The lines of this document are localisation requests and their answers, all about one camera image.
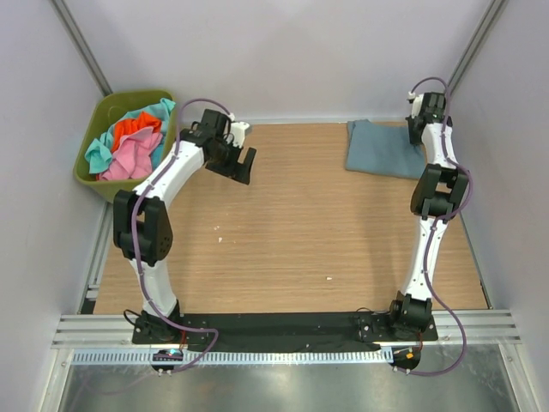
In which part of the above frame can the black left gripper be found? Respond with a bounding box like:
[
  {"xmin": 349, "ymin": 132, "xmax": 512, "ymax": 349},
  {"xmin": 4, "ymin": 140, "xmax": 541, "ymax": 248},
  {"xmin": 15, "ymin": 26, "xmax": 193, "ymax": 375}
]
[{"xmin": 208, "ymin": 138, "xmax": 256, "ymax": 185}]

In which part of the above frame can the blue-grey t shirt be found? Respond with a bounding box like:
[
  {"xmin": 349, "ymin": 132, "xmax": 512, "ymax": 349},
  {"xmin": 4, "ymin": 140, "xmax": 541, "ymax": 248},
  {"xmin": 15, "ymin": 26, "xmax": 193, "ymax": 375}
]
[{"xmin": 345, "ymin": 119, "xmax": 425, "ymax": 179}]

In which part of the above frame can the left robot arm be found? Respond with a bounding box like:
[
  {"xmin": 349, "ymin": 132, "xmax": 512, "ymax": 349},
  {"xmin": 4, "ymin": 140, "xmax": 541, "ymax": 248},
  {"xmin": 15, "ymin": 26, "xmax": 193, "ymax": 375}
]
[{"xmin": 113, "ymin": 109, "xmax": 256, "ymax": 344}]

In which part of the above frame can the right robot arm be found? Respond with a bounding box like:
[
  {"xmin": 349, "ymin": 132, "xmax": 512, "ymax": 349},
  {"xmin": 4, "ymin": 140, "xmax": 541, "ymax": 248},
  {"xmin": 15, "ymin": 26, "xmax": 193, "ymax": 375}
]
[{"xmin": 386, "ymin": 91, "xmax": 470, "ymax": 340}]

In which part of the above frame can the pink t shirt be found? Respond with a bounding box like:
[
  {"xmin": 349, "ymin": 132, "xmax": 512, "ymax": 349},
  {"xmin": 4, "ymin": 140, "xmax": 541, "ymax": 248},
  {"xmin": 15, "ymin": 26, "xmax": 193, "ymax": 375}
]
[{"xmin": 98, "ymin": 127, "xmax": 163, "ymax": 181}]

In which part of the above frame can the orange t shirt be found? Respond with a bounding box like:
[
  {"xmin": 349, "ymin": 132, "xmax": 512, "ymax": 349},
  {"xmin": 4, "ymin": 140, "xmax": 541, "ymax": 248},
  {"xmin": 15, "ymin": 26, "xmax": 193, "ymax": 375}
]
[{"xmin": 111, "ymin": 112, "xmax": 162, "ymax": 153}]

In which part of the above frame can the teal t shirt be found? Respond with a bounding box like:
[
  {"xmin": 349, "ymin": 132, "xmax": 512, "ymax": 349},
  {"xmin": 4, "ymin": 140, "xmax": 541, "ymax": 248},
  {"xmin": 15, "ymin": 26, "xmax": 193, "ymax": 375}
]
[{"xmin": 84, "ymin": 98, "xmax": 176, "ymax": 178}]

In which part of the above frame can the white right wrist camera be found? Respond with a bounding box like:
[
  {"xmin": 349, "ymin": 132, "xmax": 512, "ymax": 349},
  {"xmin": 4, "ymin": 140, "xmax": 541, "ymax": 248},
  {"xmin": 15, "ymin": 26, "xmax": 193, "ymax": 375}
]
[{"xmin": 407, "ymin": 91, "xmax": 424, "ymax": 118}]

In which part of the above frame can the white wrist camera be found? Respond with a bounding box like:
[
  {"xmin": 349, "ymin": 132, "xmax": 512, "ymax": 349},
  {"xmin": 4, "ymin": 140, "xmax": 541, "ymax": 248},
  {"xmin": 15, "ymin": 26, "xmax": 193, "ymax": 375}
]
[
  {"xmin": 228, "ymin": 113, "xmax": 252, "ymax": 148},
  {"xmin": 407, "ymin": 91, "xmax": 424, "ymax": 118}
]

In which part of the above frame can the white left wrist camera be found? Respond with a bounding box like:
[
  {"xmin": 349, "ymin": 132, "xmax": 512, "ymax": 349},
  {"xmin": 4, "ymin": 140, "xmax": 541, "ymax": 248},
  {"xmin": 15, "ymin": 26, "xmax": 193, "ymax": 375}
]
[{"xmin": 228, "ymin": 113, "xmax": 252, "ymax": 148}]

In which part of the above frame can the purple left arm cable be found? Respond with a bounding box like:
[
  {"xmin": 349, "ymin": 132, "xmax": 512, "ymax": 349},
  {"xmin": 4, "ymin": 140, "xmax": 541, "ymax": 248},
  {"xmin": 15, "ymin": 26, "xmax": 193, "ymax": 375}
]
[{"xmin": 130, "ymin": 98, "xmax": 237, "ymax": 374}]

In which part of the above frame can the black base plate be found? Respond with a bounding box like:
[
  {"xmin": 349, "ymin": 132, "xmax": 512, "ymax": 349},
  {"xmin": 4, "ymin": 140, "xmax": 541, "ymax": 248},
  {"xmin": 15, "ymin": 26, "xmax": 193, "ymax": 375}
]
[{"xmin": 132, "ymin": 310, "xmax": 438, "ymax": 354}]

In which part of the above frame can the white slotted cable duct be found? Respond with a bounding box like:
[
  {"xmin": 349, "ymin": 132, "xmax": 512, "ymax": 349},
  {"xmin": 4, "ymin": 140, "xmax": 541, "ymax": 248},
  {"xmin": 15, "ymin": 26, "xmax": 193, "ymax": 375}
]
[{"xmin": 71, "ymin": 348, "xmax": 393, "ymax": 367}]

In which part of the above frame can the aluminium frame rail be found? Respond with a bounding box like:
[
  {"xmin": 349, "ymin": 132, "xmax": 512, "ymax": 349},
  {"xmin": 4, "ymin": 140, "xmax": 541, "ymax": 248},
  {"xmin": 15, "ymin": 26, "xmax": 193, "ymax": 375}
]
[{"xmin": 51, "ymin": 310, "xmax": 522, "ymax": 348}]

